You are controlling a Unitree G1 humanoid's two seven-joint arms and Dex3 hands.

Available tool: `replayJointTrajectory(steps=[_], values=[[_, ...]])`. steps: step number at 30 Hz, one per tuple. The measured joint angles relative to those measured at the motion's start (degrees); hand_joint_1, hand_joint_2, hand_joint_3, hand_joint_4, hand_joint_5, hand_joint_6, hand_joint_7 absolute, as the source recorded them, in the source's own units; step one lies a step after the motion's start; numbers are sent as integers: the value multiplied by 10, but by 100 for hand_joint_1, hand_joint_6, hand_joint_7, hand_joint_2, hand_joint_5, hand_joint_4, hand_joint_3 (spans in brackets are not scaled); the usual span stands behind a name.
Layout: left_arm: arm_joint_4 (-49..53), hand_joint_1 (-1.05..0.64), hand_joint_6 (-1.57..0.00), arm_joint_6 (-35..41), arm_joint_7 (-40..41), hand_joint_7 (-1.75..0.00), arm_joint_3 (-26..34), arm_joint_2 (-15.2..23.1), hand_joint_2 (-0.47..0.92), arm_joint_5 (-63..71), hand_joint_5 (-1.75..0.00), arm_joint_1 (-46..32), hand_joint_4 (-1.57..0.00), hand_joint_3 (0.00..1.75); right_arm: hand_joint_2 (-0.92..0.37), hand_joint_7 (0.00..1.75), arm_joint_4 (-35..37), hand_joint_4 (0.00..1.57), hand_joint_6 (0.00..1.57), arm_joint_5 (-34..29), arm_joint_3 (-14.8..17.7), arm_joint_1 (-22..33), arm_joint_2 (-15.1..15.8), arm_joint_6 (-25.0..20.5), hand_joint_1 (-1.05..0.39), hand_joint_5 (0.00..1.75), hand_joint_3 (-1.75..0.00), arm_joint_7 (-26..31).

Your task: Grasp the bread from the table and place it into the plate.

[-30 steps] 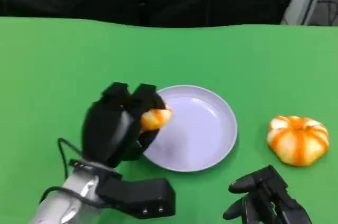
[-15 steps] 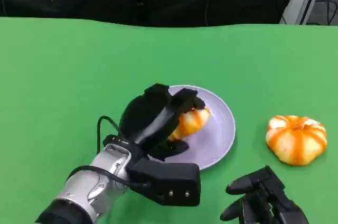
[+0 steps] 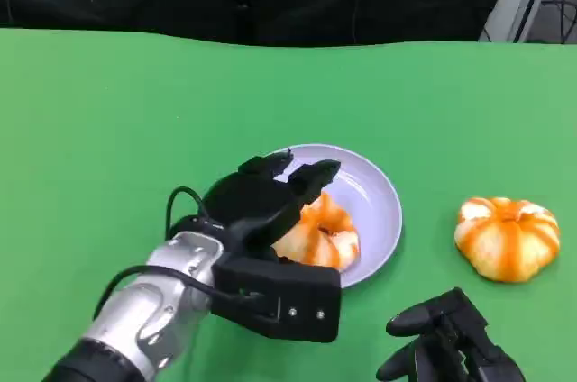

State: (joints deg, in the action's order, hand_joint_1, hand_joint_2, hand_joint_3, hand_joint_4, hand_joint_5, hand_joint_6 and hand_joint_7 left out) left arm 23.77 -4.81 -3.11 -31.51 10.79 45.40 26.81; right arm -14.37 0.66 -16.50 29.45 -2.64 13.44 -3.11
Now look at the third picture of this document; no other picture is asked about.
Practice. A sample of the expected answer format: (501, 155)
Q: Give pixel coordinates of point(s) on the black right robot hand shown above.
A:
(451, 346)

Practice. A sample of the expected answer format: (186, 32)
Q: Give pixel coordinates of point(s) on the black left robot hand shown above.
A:
(248, 206)

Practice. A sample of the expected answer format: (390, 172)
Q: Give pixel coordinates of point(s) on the orange and white bread roll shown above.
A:
(324, 233)
(507, 242)

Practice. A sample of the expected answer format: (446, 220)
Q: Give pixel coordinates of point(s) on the lilac plate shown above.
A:
(369, 202)

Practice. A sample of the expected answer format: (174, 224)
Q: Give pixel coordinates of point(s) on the green table cloth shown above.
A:
(135, 107)

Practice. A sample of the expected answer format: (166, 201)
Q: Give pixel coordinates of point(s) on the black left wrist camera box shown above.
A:
(297, 301)

